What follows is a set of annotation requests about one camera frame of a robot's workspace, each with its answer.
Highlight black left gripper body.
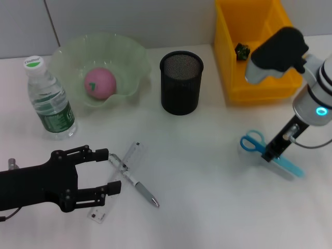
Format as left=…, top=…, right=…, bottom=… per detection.
left=0, top=149, right=80, bottom=213

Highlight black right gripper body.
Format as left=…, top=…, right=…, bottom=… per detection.
left=260, top=114, right=311, bottom=163

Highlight blue scissors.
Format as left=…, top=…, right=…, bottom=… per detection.
left=240, top=129, right=305, bottom=178

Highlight clear green-label water bottle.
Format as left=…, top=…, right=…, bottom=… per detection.
left=23, top=56, right=78, bottom=141

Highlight pink toy peach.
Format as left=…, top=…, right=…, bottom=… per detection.
left=84, top=67, right=117, bottom=101

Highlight grey-grip ballpoint pen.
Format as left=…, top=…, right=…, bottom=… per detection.
left=108, top=153, right=160, bottom=208

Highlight clear plastic ruler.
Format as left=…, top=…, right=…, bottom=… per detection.
left=88, top=141, right=143, bottom=224

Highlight black mesh pen cup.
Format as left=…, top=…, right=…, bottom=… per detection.
left=159, top=51, right=204, bottom=115

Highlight yellow plastic bin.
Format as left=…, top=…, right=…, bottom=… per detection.
left=214, top=0, right=303, bottom=101

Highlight green wavy glass bowl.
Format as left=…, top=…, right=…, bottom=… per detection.
left=49, top=33, right=153, bottom=108

